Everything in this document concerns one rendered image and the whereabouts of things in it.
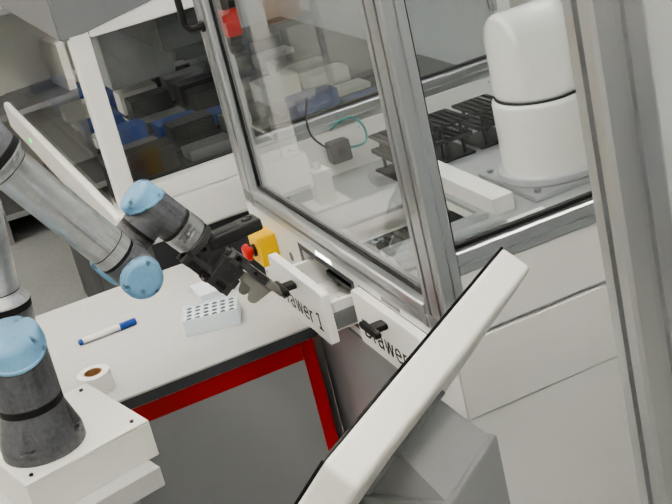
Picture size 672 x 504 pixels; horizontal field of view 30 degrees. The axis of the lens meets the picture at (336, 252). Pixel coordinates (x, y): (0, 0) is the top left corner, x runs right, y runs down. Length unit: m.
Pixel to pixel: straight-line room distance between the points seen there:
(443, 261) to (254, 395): 0.82
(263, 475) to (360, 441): 1.43
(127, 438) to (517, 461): 0.69
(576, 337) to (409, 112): 0.52
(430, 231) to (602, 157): 1.11
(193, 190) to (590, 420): 1.39
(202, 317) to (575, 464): 0.92
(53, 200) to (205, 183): 1.13
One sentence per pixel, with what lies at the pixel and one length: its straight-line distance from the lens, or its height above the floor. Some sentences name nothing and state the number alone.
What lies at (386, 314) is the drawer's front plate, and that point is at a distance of 2.22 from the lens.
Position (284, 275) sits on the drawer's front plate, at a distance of 2.55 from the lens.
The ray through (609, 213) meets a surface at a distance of 0.87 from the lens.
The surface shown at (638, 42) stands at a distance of 0.84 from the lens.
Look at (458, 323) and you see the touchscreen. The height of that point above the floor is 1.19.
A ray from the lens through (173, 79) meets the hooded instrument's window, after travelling 3.19.
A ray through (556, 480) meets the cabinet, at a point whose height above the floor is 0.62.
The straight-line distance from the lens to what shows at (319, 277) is 2.64.
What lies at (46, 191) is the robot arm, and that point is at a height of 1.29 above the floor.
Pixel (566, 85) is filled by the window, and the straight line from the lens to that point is 2.04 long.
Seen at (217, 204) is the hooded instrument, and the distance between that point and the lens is 3.26.
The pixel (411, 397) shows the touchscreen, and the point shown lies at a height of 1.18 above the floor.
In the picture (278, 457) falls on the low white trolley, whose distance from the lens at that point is 2.76.
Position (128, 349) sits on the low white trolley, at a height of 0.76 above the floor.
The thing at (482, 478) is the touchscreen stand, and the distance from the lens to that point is 1.59.
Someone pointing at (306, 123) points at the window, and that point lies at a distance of 2.38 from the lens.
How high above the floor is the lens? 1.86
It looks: 21 degrees down
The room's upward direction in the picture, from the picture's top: 14 degrees counter-clockwise
